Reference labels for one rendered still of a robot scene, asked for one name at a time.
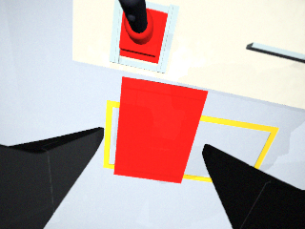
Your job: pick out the red hollow shell with corner holes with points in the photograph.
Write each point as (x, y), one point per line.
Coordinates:
(157, 124)

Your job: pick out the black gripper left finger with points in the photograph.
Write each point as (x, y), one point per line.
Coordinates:
(35, 177)

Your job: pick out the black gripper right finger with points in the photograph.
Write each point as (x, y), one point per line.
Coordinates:
(253, 199)

